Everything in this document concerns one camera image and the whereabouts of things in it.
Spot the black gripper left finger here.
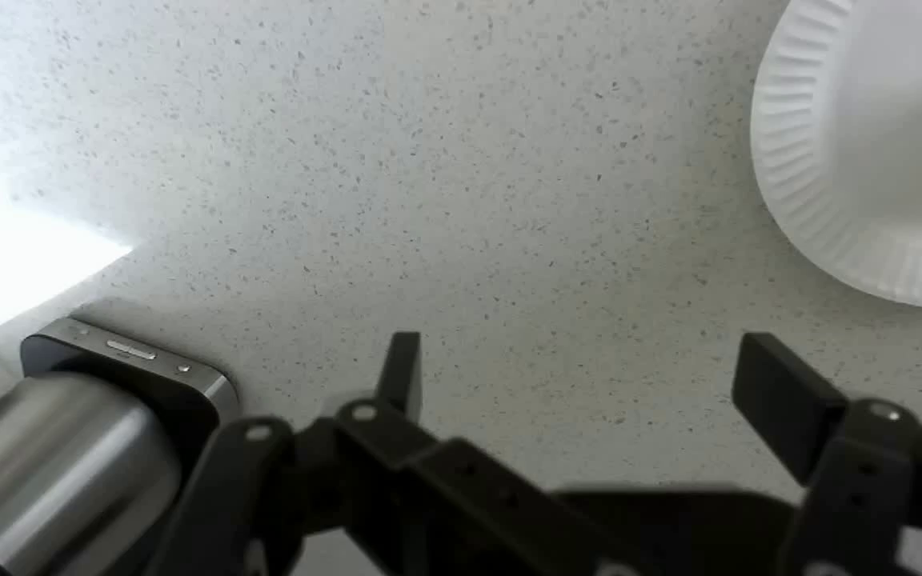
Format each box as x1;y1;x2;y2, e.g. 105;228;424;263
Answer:
143;330;634;576

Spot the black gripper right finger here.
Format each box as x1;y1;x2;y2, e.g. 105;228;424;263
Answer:
729;330;922;576

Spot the white paper plate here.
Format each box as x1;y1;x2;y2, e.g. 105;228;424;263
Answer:
747;0;922;312

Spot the steel and black coffee maker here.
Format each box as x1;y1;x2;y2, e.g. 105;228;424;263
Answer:
0;308;242;576

